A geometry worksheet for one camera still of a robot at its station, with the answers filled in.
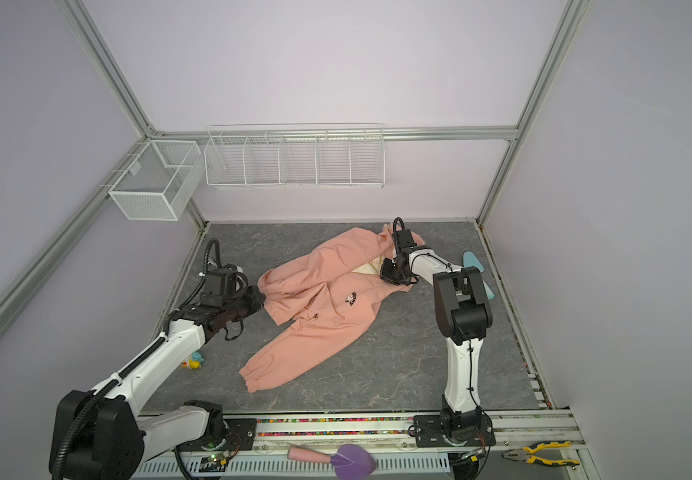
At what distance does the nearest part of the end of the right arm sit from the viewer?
78 centimetres

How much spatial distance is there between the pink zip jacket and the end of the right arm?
0.6 inches

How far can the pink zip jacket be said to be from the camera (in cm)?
88
